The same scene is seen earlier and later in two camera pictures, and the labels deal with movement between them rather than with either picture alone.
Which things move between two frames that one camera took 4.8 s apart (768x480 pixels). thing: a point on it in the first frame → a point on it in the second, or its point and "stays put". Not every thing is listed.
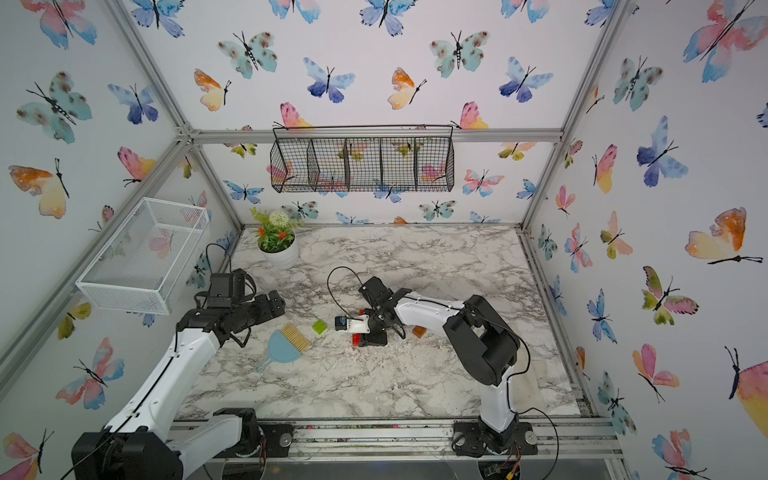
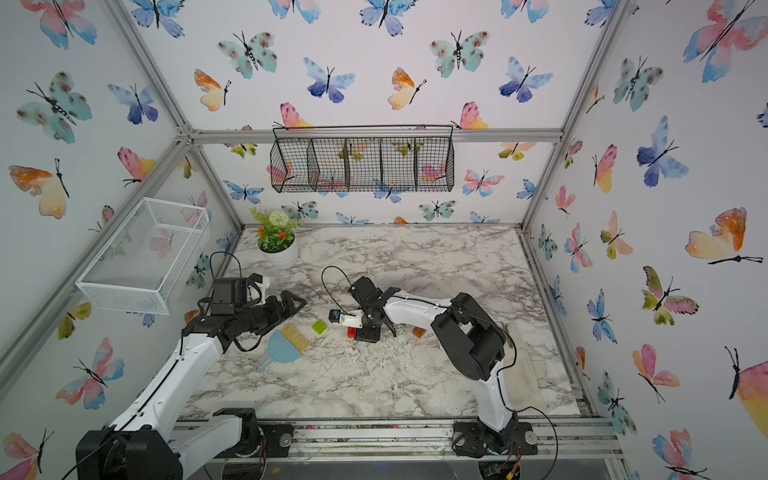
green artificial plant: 276,232 stays put
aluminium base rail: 421,441 stays put
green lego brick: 320,327 stays put
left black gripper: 267,311 → 279,315
